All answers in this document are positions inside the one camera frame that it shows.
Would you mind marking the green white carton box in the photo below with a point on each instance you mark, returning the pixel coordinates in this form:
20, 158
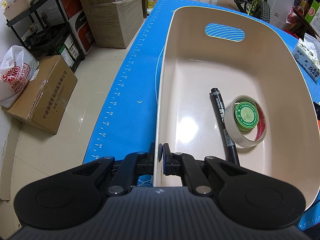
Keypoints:
312, 16

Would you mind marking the black marker pen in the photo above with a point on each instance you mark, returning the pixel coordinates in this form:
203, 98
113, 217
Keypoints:
219, 110

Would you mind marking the tissue pack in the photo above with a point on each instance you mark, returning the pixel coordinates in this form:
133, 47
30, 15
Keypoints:
306, 53

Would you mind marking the white tape roll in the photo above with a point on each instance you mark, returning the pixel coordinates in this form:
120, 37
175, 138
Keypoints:
241, 138

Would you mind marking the cardboard box on floor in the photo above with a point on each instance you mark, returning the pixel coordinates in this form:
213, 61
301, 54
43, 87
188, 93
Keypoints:
43, 102

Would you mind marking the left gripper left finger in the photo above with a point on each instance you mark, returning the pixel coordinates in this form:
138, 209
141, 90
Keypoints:
136, 169

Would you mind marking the blue silicone baking mat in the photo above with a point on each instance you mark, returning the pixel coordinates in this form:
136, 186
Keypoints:
127, 120

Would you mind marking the large lower cardboard box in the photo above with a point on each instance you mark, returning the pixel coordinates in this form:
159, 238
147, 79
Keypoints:
113, 22

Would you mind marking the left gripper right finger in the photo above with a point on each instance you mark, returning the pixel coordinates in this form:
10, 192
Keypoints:
188, 169

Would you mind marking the white plastic shopping bag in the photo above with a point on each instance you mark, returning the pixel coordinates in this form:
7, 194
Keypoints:
17, 68

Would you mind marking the beige plastic storage bin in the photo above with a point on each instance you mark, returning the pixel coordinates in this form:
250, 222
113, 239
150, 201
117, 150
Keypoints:
211, 48

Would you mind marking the black metal shelf rack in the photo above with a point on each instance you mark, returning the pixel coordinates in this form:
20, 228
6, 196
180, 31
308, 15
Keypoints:
43, 30

